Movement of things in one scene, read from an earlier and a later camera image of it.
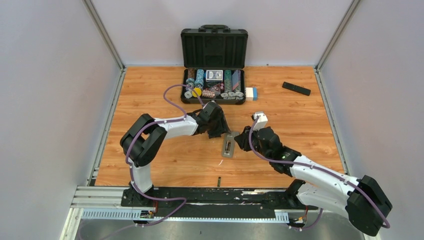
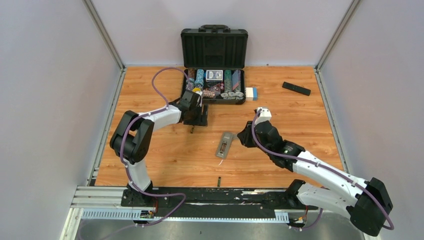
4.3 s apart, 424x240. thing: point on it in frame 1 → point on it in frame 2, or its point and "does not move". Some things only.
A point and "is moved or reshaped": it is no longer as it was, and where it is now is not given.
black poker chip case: [214, 59] does not move
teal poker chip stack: [199, 82] does not move
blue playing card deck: [214, 75] does not move
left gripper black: [223, 128] → [202, 120]
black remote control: [296, 88] does not move
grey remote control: [229, 144] is moved or reshaped
